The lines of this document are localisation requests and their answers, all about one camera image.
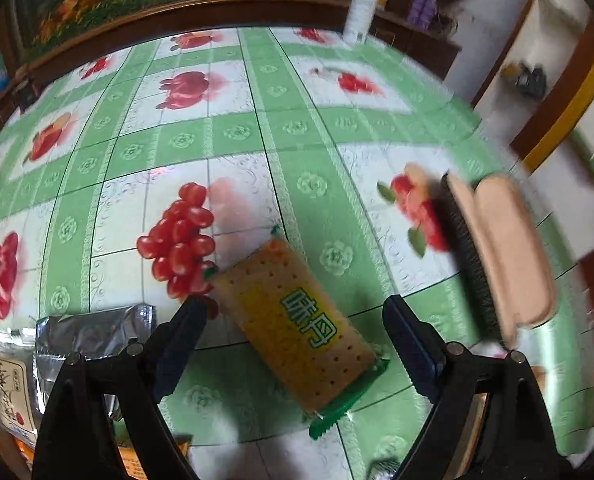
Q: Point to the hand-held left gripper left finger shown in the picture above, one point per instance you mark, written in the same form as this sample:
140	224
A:
177	345

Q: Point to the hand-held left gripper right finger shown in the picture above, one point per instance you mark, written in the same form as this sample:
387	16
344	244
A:
412	345

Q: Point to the green-edged cracker packet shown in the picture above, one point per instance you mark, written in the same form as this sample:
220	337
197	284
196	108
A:
287	320

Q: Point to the silver foil packet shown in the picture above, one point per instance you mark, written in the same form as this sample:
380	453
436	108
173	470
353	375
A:
92	327

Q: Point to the orange snack packet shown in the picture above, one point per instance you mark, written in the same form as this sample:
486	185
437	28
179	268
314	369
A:
132	460

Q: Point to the open glasses case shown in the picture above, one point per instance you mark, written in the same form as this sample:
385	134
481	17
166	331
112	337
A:
507	245

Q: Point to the kraft packet with white label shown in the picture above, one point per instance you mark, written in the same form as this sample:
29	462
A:
7	385

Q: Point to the dark small ornament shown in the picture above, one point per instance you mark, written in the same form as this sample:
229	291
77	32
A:
527	80

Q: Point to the wooden side cabinet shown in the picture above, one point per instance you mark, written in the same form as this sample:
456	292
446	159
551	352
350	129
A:
417	45

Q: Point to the purple bottle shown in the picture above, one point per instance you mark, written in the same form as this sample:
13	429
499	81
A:
430	10
417	7

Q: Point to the white spray bottle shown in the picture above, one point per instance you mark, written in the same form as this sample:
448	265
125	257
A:
359	10

